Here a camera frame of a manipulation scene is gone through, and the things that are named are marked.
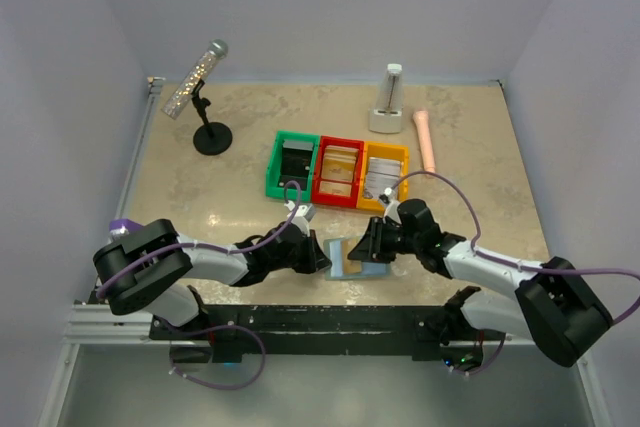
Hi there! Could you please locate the green plastic bin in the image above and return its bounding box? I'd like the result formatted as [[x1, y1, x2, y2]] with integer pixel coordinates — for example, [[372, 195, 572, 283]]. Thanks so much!
[[265, 130, 320, 203]]

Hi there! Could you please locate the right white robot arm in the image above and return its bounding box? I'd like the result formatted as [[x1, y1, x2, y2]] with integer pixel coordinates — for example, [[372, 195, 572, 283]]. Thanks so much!
[[347, 199, 614, 367]]

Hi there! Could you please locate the white cards stack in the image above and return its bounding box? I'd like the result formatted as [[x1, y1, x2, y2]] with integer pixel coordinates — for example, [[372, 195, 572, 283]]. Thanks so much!
[[362, 157, 403, 199]]

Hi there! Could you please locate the glitter silver microphone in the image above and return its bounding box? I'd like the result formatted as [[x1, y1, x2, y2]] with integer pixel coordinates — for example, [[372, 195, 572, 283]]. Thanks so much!
[[161, 39, 229, 120]]

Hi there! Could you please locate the red plastic bin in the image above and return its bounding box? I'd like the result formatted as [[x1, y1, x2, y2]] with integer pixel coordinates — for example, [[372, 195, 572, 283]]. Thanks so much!
[[311, 136, 364, 209]]

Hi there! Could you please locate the yellow plastic bin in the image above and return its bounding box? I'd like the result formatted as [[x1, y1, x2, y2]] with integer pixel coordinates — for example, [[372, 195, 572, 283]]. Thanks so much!
[[355, 141, 409, 212]]

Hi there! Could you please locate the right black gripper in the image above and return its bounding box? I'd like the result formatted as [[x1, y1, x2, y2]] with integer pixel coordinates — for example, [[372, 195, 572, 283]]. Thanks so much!
[[347, 216, 422, 264]]

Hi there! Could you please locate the white metronome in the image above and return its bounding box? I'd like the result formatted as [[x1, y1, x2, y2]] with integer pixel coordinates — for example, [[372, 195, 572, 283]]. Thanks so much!
[[369, 63, 403, 134]]

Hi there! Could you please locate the purple block fixture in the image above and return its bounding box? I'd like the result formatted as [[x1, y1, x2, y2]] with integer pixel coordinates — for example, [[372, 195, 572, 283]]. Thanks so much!
[[109, 218, 143, 240]]

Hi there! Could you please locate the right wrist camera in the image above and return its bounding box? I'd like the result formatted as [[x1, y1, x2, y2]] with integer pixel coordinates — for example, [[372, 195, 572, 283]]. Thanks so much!
[[378, 187, 400, 222]]

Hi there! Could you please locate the black microphone stand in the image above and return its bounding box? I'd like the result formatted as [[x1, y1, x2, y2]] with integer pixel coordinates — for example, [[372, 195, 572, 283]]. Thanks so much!
[[191, 80, 233, 156]]

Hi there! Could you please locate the pink flashlight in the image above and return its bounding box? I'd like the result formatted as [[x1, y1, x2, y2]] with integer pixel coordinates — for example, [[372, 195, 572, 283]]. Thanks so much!
[[413, 110, 436, 173]]

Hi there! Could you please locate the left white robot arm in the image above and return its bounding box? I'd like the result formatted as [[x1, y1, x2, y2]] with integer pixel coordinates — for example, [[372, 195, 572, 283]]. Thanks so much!
[[93, 219, 331, 339]]

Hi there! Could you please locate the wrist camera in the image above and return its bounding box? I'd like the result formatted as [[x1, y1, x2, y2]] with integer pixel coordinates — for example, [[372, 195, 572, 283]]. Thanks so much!
[[285, 200, 316, 234], [378, 187, 400, 222]]

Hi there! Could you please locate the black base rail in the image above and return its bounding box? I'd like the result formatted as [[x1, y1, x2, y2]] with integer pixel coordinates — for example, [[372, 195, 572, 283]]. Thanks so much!
[[150, 305, 500, 363]]

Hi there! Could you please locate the teal leather card holder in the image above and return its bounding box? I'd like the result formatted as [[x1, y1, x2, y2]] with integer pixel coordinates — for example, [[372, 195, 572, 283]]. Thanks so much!
[[323, 237, 391, 281]]

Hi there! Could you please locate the gold cards stack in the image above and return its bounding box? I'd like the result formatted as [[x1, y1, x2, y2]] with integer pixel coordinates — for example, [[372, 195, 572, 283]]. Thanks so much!
[[321, 145, 358, 183]]

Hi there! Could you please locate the gold credit card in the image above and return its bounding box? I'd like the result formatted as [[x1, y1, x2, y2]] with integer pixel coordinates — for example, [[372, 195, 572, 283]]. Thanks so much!
[[318, 180, 352, 197], [341, 236, 369, 277]]

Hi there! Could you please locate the purple cable loop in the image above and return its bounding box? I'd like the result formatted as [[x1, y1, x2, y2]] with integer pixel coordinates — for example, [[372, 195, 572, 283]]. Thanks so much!
[[168, 324, 269, 389]]

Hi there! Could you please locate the black cards stack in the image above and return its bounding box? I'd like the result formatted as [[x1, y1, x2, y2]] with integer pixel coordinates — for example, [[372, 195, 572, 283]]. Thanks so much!
[[278, 139, 314, 190]]

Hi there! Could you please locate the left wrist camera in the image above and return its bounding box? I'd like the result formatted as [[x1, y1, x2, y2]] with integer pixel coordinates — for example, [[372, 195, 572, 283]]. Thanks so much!
[[285, 200, 316, 234]]

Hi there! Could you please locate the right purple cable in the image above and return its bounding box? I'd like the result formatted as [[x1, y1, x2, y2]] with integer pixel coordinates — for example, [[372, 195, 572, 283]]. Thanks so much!
[[382, 170, 640, 326]]

